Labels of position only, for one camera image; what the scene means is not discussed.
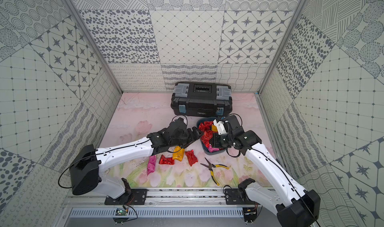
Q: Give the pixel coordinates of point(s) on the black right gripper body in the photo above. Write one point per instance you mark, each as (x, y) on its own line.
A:
(223, 141)

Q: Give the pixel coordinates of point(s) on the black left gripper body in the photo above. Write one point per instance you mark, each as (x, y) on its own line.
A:
(186, 134)

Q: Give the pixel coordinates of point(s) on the teal plastic storage box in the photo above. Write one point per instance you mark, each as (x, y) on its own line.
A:
(215, 141)

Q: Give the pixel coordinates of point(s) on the yellow tea bag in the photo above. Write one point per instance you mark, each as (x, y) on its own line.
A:
(178, 154)

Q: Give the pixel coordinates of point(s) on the red tea bag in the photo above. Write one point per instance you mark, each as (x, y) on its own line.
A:
(166, 161)
(192, 159)

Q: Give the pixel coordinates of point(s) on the magenta tea bag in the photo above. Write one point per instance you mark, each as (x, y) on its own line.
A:
(151, 166)
(213, 149)

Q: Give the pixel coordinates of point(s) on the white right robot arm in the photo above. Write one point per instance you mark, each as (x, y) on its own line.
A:
(293, 205)

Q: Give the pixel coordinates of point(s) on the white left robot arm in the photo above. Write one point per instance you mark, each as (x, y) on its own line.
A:
(88, 171)

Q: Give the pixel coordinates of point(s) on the pile of red tea bags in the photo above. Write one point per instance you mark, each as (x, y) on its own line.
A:
(208, 129)

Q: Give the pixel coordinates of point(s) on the black plastic toolbox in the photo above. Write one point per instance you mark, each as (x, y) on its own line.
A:
(199, 99)

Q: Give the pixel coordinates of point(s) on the aluminium mounting rail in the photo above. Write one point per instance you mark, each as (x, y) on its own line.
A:
(163, 203)

